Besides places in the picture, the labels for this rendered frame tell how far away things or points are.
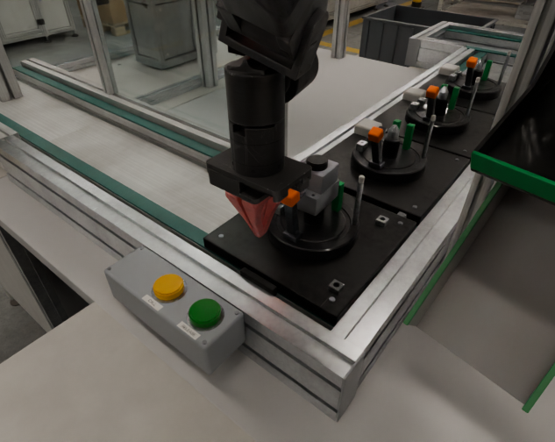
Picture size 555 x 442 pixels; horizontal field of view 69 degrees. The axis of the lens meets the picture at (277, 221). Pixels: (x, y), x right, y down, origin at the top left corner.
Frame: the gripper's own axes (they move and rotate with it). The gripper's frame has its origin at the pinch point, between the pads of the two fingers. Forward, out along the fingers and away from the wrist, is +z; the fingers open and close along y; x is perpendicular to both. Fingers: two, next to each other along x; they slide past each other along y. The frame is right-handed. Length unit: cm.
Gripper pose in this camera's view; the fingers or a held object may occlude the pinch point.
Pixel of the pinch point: (260, 229)
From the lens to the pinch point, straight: 49.8
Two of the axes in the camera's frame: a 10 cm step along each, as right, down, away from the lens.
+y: -7.9, -3.7, 4.9
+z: 0.1, 7.9, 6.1
